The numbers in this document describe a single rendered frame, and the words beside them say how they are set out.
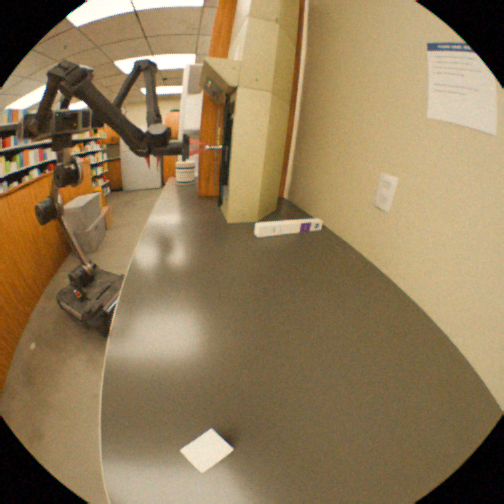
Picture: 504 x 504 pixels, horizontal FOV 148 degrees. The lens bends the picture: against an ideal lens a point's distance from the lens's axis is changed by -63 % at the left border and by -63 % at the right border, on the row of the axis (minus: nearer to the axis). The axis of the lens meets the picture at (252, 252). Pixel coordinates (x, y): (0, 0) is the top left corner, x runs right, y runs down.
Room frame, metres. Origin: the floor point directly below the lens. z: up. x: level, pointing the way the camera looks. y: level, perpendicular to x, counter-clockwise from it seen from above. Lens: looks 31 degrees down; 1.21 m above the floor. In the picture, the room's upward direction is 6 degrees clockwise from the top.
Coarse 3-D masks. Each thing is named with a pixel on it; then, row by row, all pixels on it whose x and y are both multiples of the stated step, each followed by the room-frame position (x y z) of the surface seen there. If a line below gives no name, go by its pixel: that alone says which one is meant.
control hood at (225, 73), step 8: (208, 64) 0.61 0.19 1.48; (216, 64) 0.61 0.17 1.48; (224, 64) 0.62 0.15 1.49; (232, 64) 0.63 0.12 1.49; (240, 64) 0.64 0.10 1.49; (208, 72) 0.67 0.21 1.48; (216, 72) 0.62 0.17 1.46; (224, 72) 0.62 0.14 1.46; (232, 72) 0.63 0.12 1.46; (200, 80) 0.81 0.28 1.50; (216, 80) 0.68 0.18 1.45; (224, 80) 0.63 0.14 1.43; (232, 80) 0.63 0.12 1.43; (224, 88) 0.69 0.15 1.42; (232, 88) 0.66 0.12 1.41
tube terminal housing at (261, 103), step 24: (264, 24) 0.66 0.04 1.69; (240, 48) 0.68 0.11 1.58; (264, 48) 0.66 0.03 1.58; (288, 48) 0.77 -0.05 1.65; (240, 72) 0.64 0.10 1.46; (264, 72) 0.66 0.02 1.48; (288, 72) 0.80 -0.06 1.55; (240, 96) 0.64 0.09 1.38; (264, 96) 0.67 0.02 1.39; (288, 96) 0.82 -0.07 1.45; (240, 120) 0.64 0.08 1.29; (264, 120) 0.67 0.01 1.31; (240, 144) 0.64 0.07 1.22; (264, 144) 0.67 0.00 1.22; (240, 168) 0.65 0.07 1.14; (264, 168) 0.68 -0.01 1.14; (240, 192) 0.65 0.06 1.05; (264, 192) 0.71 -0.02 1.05; (240, 216) 0.65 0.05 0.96; (264, 216) 0.74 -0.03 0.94
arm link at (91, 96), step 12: (60, 84) 0.38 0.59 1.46; (84, 84) 0.45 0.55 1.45; (72, 96) 0.43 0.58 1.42; (84, 96) 0.46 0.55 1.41; (96, 96) 0.48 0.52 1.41; (96, 108) 0.50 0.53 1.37; (108, 108) 0.52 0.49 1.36; (108, 120) 0.53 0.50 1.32; (120, 120) 0.56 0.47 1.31; (120, 132) 0.57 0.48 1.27; (132, 132) 0.59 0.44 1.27; (144, 132) 0.64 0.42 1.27; (132, 144) 0.60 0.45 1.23; (144, 144) 0.63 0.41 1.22
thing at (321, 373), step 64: (192, 192) 1.03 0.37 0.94; (192, 256) 0.40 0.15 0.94; (256, 256) 0.44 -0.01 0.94; (320, 256) 0.47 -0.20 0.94; (128, 320) 0.17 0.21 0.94; (192, 320) 0.20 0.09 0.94; (256, 320) 0.22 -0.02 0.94; (320, 320) 0.23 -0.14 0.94; (384, 320) 0.23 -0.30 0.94; (128, 384) 0.06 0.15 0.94; (192, 384) 0.09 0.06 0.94; (256, 384) 0.10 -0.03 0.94; (320, 384) 0.10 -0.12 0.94; (384, 384) 0.09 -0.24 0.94; (448, 384) 0.04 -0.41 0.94; (128, 448) -0.03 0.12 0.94; (256, 448) 0.01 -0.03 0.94; (320, 448) 0.00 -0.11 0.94; (384, 448) -0.02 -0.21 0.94; (448, 448) -0.09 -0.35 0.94
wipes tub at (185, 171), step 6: (180, 162) 1.23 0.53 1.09; (186, 162) 1.23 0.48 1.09; (192, 162) 1.24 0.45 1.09; (180, 168) 1.20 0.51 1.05; (186, 168) 1.21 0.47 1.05; (192, 168) 1.24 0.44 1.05; (180, 174) 1.20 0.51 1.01; (186, 174) 1.21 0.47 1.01; (192, 174) 1.24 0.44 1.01; (180, 180) 1.20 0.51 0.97; (186, 180) 1.21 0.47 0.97; (192, 180) 1.24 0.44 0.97
